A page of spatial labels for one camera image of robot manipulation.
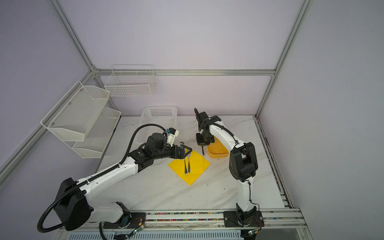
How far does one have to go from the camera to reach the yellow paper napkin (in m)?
0.89

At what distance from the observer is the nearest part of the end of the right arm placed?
0.68 metres

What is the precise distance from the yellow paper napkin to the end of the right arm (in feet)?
0.42
